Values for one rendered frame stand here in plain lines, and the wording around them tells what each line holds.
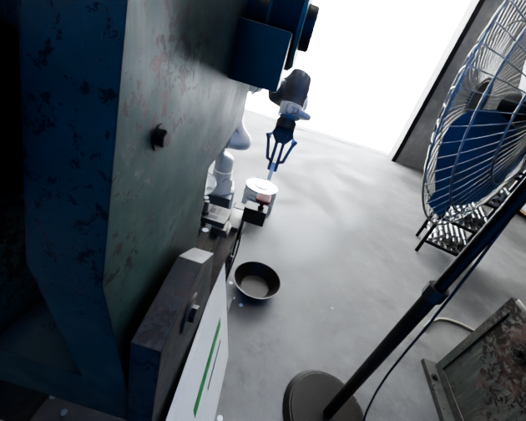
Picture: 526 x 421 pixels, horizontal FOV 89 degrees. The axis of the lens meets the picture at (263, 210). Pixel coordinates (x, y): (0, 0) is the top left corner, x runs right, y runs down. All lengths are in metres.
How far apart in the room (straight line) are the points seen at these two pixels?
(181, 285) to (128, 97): 0.33
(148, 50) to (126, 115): 0.07
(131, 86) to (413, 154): 5.76
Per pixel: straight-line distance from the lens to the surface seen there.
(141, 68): 0.32
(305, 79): 1.08
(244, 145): 1.54
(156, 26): 0.34
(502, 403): 1.68
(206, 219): 0.91
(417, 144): 5.89
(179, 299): 0.51
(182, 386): 0.76
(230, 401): 1.40
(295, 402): 1.43
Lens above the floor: 1.28
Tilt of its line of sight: 31 degrees down
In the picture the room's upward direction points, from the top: 17 degrees clockwise
